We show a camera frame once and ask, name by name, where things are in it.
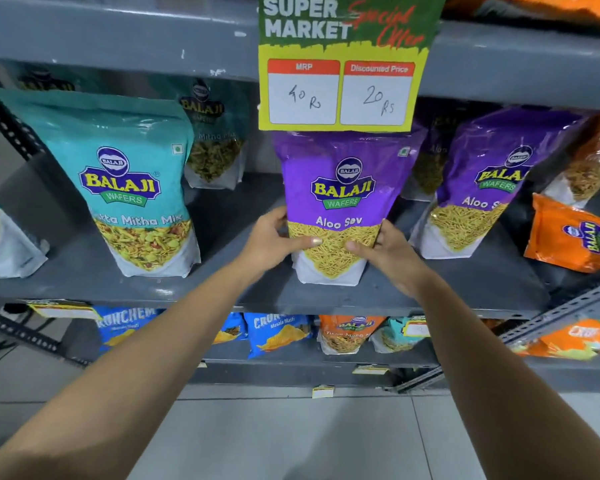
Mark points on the person's left hand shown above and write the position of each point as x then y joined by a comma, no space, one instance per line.
265,244

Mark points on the person's right hand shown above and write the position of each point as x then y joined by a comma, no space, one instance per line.
395,262

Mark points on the person's left thumb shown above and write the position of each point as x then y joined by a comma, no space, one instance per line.
304,243

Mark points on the person's right thumb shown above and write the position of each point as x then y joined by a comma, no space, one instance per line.
361,249

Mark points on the purple snack packet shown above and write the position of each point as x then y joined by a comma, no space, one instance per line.
430,164
485,194
345,194

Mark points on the person's left forearm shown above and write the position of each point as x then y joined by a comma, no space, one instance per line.
130,384

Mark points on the person's right forearm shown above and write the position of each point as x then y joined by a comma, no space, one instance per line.
500,394

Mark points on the orange snack packet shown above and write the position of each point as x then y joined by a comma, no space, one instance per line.
555,4
570,234
590,169
347,332

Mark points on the blue chips packet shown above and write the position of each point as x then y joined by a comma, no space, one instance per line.
277,332
231,329
122,324

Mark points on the teal snack packet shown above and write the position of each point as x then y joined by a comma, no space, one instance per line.
125,184
215,144
392,337
0,239

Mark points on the yellow shelf price label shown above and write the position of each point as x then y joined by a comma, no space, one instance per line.
370,369
323,392
62,310
417,327

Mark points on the green yellow offer sign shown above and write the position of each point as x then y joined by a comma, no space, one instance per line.
345,54

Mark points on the orange chips packet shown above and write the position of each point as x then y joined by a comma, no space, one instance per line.
575,339

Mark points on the grey metal shelf rack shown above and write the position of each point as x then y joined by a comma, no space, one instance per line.
130,39

